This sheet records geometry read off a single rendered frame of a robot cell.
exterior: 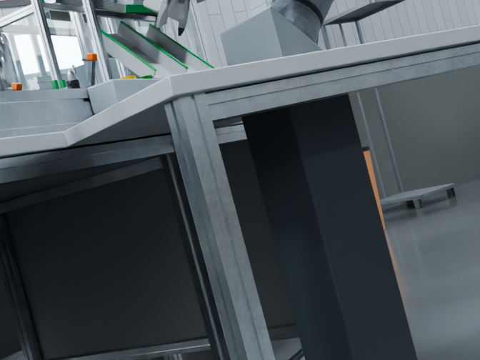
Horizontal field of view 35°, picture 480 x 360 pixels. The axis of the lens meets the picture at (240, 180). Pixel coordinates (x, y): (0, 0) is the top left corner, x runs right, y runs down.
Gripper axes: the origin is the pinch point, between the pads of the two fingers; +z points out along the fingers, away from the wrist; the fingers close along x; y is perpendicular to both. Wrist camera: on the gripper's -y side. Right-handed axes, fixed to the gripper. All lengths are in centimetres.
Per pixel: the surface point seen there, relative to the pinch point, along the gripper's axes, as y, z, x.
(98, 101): 10.0, 17.0, 9.7
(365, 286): -52, 42, 11
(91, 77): 22.0, 13.1, -11.6
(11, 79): 88, 22, -89
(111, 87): 7.3, 13.7, 10.6
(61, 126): 12.9, 23.1, 18.8
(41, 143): 7.1, 24.8, 36.9
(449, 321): -81, 76, -116
